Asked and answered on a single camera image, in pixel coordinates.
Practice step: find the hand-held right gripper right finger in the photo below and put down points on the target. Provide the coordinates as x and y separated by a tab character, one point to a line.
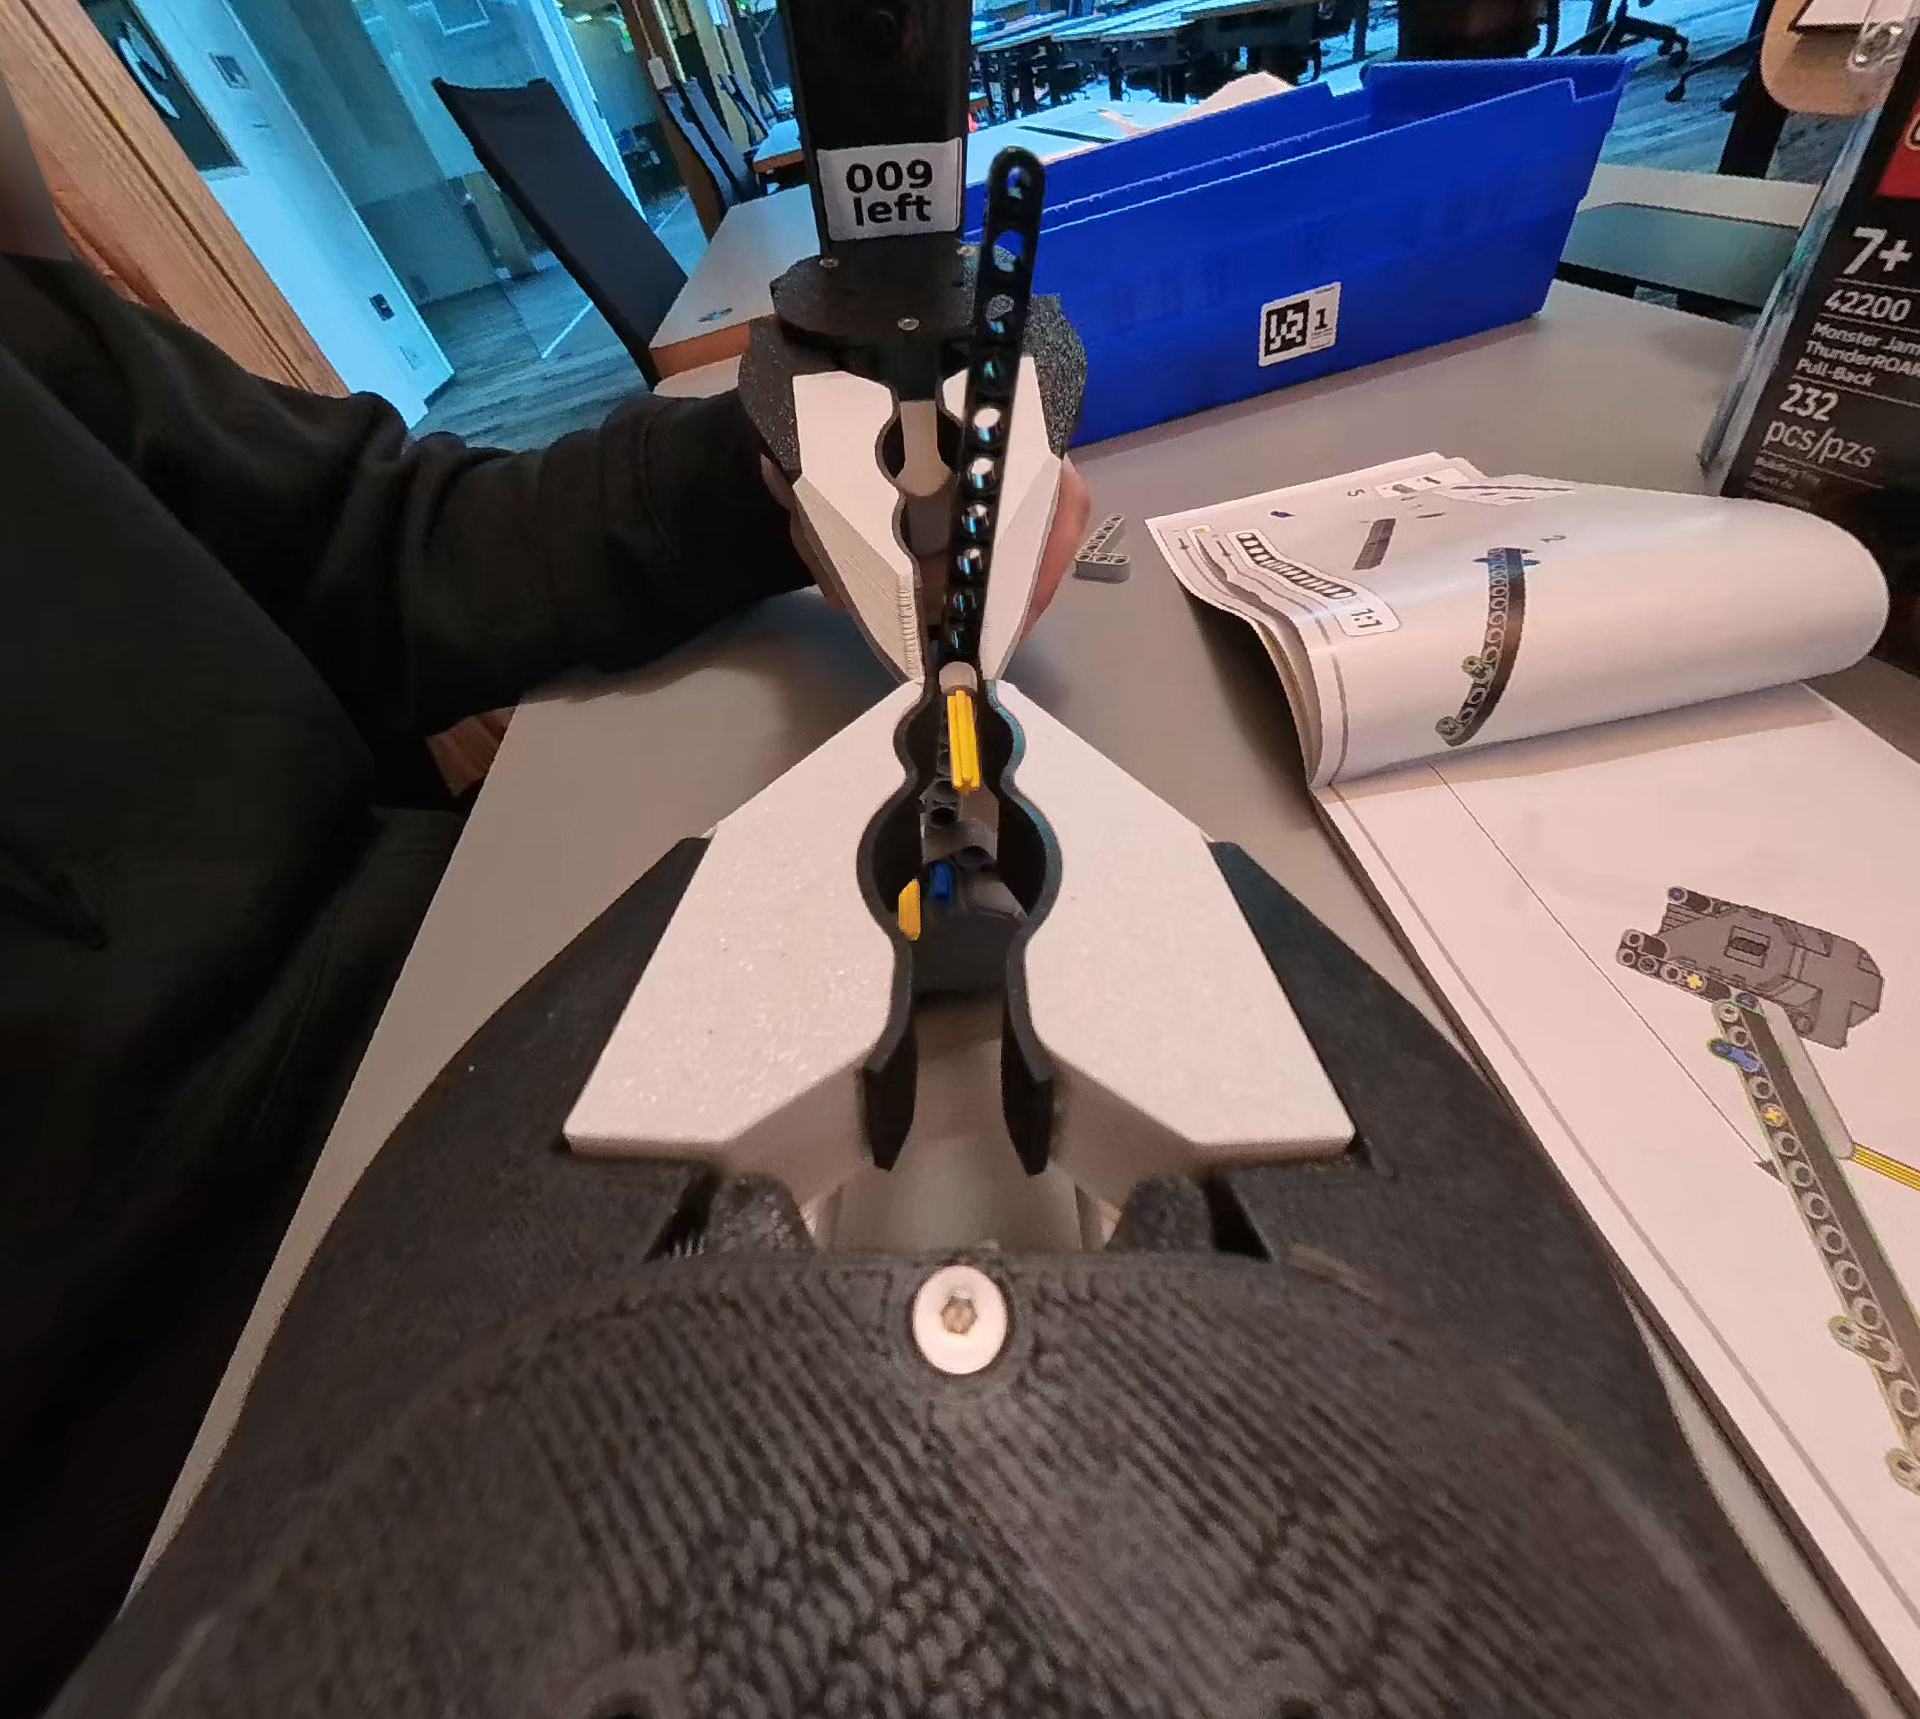
1187	1000

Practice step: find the white instruction booklet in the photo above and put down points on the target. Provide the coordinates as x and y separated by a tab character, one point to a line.
1650	607

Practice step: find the black toy beam assembly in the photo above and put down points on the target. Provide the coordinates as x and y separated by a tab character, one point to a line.
976	939

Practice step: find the black office chair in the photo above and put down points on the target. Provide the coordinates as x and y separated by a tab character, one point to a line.
570	220

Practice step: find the grey table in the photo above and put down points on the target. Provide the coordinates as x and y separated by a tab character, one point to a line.
1681	237

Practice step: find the black toy set box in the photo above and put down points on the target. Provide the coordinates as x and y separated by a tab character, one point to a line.
1831	399

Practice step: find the black wall sign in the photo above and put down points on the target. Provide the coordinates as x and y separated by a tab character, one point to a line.
135	57

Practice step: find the small grey angled toy beam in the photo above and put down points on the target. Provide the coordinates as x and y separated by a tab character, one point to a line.
1101	564

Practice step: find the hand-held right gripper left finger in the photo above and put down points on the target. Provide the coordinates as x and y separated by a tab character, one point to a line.
720	1000

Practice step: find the blue plastic bin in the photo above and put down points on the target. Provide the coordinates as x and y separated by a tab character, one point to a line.
1426	248

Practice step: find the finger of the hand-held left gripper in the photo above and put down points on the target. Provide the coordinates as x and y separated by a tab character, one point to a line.
1032	490
837	490

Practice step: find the person's left forearm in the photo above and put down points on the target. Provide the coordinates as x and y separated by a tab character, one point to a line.
598	549

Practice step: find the grey desk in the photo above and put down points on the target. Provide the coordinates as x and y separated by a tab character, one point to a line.
1169	730

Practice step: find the person in black sweatshirt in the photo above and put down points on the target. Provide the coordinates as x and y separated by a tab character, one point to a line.
180	1000

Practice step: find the yellow toy axle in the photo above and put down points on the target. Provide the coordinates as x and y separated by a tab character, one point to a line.
964	737

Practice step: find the person's left hand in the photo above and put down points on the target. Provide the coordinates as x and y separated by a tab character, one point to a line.
789	539

